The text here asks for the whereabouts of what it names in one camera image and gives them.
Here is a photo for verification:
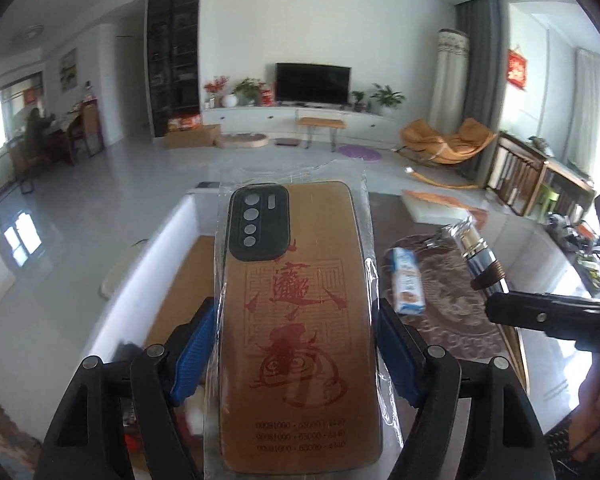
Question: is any gold cream tube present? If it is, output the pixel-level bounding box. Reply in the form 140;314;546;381
442;216;530;393

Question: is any blue white ointment box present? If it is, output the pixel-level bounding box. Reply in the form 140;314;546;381
390;247;426;315

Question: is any wooden phone case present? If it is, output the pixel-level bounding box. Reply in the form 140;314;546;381
204;167;403;479

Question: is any red candy package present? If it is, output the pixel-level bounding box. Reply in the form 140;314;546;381
124;434;143;455

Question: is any person's right hand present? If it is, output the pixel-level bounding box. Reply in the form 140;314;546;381
568;353;600;463

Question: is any wooden slatted chair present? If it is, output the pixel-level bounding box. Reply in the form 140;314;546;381
486;132;548;217

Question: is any orange lounge chair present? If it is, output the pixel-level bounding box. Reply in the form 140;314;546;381
396;118;495;166

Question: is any white flat box on table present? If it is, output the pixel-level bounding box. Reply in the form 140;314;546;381
401;190;489;230

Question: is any white standing air conditioner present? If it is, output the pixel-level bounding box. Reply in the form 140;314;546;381
428;28;470;134

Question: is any white storage box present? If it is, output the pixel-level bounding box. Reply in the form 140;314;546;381
84;187;232;480

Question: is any white TV cabinet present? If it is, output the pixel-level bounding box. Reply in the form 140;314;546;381
202;106;402;148

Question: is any green potted plant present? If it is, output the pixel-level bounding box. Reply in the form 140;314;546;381
370;84;405;115

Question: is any purple round floor mat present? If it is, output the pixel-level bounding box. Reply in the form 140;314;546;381
338;144;382;162

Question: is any person sitting at desk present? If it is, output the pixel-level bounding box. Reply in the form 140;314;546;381
24;106;55;167

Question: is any wooden bench stool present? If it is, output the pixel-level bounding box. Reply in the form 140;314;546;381
297;116;346;152

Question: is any black flat television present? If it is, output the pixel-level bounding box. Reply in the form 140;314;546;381
274;63;351;105

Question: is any cardboard box on floor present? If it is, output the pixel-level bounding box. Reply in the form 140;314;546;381
166;125;222;150

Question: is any red flower vase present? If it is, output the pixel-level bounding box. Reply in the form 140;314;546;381
204;75;230;108

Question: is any dark glass display cabinet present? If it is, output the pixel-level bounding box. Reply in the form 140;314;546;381
145;0;200;138

